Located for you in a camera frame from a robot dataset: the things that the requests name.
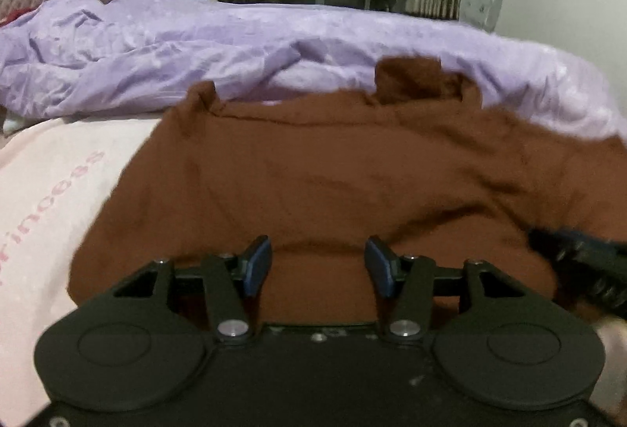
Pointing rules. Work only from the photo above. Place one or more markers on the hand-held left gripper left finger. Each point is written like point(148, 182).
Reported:
point(258, 265)

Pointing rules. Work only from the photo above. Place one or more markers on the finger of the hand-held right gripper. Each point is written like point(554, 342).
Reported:
point(583, 260)

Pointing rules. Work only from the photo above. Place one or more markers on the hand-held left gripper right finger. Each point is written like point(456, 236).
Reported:
point(381, 268)

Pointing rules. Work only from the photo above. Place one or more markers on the brown padded jacket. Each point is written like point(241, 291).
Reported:
point(318, 172)

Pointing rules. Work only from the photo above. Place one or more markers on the person's right forearm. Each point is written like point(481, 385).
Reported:
point(612, 343)

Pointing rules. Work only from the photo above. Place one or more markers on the pink printed blanket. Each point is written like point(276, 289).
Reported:
point(49, 211)

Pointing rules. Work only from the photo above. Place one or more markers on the purple duvet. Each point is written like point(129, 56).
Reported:
point(147, 50)

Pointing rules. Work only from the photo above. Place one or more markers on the fan with white cover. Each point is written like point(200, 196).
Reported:
point(482, 1)

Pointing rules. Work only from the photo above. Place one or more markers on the red cloth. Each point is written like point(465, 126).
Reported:
point(11, 17)

